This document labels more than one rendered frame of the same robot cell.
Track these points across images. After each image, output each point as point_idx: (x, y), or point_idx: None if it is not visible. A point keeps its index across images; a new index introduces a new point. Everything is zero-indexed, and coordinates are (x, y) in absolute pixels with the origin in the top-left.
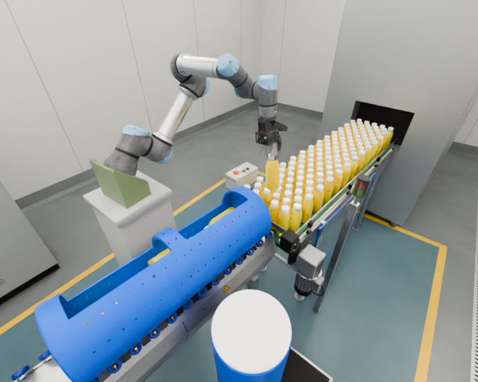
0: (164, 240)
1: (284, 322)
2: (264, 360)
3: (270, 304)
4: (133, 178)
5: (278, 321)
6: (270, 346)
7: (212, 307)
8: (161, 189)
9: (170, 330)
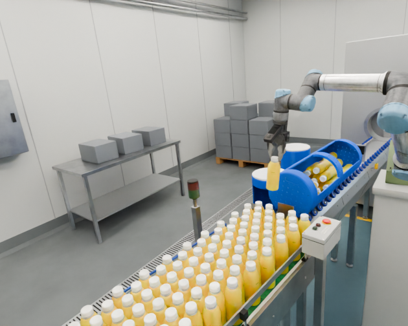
0: (324, 152)
1: (254, 174)
2: (262, 169)
3: (262, 177)
4: (388, 156)
5: (258, 174)
6: (260, 171)
7: None
8: (381, 186)
9: None
